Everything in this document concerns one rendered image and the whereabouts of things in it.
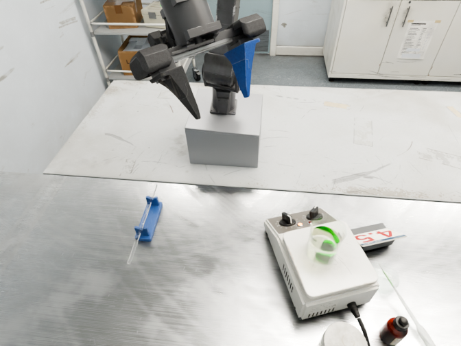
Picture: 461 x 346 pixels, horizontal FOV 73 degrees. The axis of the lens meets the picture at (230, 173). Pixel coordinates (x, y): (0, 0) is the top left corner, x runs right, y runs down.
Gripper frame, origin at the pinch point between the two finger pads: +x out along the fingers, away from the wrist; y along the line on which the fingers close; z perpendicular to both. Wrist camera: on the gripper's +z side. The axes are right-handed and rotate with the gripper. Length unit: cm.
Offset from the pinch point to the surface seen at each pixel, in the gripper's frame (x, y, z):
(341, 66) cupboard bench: 29, -204, 158
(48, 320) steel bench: 26.2, 36.0, 19.7
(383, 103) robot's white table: 25, -66, 24
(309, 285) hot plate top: 32.5, -0.1, -5.5
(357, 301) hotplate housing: 40.0, -6.8, -7.1
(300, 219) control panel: 29.9, -10.6, 6.3
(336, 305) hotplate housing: 38.4, -3.2, -6.3
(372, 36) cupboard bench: 14, -218, 133
